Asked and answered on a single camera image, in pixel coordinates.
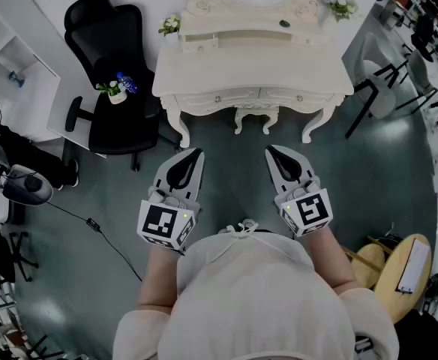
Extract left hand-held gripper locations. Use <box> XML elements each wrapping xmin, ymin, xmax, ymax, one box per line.
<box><xmin>136</xmin><ymin>148</ymin><xmax>206</xmax><ymax>257</ymax></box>

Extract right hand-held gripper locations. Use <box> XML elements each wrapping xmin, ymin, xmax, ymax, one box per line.
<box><xmin>265</xmin><ymin>144</ymin><xmax>334</xmax><ymax>239</ymax></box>

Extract cream ornate dressing table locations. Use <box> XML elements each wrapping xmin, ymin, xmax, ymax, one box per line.
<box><xmin>151</xmin><ymin>0</ymin><xmax>366</xmax><ymax>149</ymax></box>

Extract person's right forearm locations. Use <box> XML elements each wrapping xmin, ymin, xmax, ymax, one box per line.
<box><xmin>301</xmin><ymin>225</ymin><xmax>358</xmax><ymax>296</ymax></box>

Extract person's left forearm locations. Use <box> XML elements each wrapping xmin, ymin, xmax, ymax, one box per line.
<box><xmin>135</xmin><ymin>244</ymin><xmax>185</xmax><ymax>311</ymax></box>

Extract white carved stool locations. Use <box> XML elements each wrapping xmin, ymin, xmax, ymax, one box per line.
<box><xmin>233</xmin><ymin>106</ymin><xmax>281</xmax><ymax>136</ymax></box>

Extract black office chair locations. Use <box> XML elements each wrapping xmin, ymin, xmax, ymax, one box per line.
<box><xmin>64</xmin><ymin>0</ymin><xmax>185</xmax><ymax>173</ymax></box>

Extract small potted plant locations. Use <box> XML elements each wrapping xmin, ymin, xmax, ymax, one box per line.
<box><xmin>95</xmin><ymin>80</ymin><xmax>128</xmax><ymax>106</ymax></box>

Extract blue water bottle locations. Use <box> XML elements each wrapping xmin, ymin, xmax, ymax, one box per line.
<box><xmin>115</xmin><ymin>70</ymin><xmax>139</xmax><ymax>95</ymax></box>

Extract grey chair with black legs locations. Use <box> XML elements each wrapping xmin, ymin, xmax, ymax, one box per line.
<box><xmin>394</xmin><ymin>48</ymin><xmax>438</xmax><ymax>115</ymax></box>
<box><xmin>344</xmin><ymin>31</ymin><xmax>410</xmax><ymax>140</ymax></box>

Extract round wooden stool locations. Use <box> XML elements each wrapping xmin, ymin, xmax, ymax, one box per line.
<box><xmin>341</xmin><ymin>242</ymin><xmax>388</xmax><ymax>290</ymax></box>

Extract white table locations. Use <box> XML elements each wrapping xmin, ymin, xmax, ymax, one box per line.
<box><xmin>46</xmin><ymin>64</ymin><xmax>108</xmax><ymax>159</ymax></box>

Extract person's white top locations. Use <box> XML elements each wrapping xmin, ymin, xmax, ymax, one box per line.
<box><xmin>112</xmin><ymin>218</ymin><xmax>400</xmax><ymax>360</ymax></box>

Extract white flowers in pot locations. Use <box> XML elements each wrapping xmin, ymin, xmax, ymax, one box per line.
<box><xmin>157</xmin><ymin>13</ymin><xmax>182</xmax><ymax>44</ymax></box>

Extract round wooden table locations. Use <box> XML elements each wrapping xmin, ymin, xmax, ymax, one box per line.
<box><xmin>373</xmin><ymin>232</ymin><xmax>434</xmax><ymax>325</ymax></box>

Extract grey rounded device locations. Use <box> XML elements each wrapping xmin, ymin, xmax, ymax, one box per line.
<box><xmin>1</xmin><ymin>163</ymin><xmax>55</xmax><ymax>207</ymax></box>

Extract clipboard with paper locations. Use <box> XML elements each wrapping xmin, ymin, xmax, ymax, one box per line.
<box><xmin>396</xmin><ymin>238</ymin><xmax>431</xmax><ymax>296</ymax></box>

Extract pale flower bouquet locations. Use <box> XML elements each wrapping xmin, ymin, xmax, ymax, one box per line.
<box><xmin>319</xmin><ymin>0</ymin><xmax>359</xmax><ymax>23</ymax></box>

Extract small blue object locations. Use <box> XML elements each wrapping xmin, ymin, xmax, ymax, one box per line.
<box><xmin>8</xmin><ymin>70</ymin><xmax>26</xmax><ymax>89</ymax></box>

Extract white shelf unit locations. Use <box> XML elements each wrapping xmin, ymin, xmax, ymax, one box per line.
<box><xmin>0</xmin><ymin>0</ymin><xmax>62</xmax><ymax>144</ymax></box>

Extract black cable with adapter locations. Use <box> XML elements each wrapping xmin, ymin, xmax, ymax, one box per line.
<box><xmin>44</xmin><ymin>199</ymin><xmax>144</xmax><ymax>283</ymax></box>

